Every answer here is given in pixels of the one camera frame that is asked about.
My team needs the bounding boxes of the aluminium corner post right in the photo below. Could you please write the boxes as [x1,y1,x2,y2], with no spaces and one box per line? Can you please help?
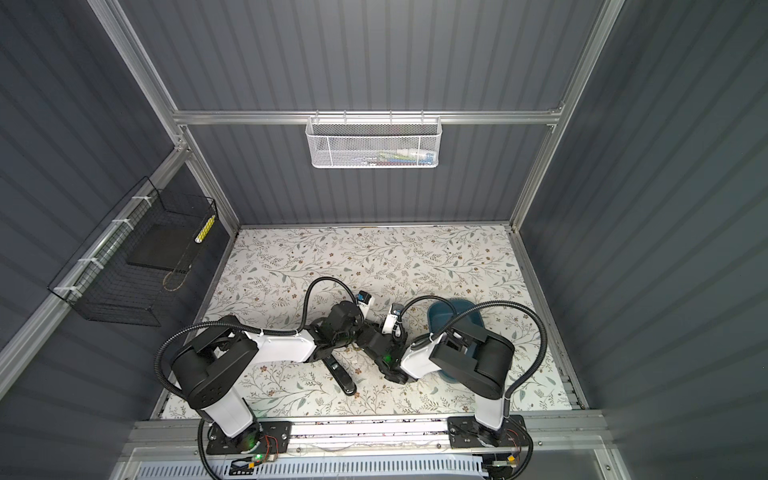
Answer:
[509,0,625,233]

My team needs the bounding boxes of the yellow marker in basket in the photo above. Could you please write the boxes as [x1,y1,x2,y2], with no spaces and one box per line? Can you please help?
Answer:
[194,214,217,244]

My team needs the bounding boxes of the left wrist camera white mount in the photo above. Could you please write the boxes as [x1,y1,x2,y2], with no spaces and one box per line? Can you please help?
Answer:
[356,290,374,318]

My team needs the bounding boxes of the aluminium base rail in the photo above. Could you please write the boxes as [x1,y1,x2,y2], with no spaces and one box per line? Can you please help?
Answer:
[119,410,614,462]

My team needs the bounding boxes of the aluminium corner post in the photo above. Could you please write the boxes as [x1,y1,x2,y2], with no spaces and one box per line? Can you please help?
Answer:
[88,0,241,237]
[509,0,625,233]

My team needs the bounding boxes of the teal plastic tray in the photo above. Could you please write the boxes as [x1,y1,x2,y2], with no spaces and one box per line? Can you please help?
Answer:
[427,298,486,383]

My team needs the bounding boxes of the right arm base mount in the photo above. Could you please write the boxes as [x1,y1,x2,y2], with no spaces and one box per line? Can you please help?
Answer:
[447,415,532,450]

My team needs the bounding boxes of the white wire mesh basket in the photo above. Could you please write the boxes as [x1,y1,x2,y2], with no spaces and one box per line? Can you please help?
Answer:
[305,121,443,169]

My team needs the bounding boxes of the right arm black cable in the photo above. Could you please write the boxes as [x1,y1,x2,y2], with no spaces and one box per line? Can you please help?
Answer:
[398,294,550,415]

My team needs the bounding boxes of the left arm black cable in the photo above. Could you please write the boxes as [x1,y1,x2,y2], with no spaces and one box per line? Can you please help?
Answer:
[154,275,361,480]

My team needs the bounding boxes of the aluminium horizontal back rail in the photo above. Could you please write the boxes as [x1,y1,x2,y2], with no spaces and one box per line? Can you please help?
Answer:
[172,110,561,126]

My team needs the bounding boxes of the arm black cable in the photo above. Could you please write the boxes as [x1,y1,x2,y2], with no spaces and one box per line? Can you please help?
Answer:
[398,294,550,415]
[154,275,361,480]

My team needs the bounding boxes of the aluminium corner post left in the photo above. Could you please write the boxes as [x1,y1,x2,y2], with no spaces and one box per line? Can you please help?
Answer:
[88,0,241,237]

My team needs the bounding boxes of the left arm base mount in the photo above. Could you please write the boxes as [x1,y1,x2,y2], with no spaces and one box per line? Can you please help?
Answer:
[203,421,293,456]

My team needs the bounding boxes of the black wire basket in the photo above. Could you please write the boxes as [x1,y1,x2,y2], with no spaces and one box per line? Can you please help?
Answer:
[48,181,218,327]

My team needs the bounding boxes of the white slotted cable duct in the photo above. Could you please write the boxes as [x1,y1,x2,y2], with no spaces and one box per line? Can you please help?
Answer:
[134,454,490,480]

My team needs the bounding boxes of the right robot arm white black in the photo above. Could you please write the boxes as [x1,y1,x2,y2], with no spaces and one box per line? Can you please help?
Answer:
[356,324,515,431]

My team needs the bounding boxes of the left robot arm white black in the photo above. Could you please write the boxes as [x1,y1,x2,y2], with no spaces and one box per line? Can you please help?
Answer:
[170,295,371,438]

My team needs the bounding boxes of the black pad in basket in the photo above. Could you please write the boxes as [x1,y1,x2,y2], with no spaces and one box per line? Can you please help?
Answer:
[127,224,202,273]

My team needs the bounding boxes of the pens in white basket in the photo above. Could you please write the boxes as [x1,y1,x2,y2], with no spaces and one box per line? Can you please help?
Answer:
[348,148,438,167]

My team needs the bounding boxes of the black long stapler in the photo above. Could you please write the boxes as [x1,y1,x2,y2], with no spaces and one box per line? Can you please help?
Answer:
[323,356,357,396]

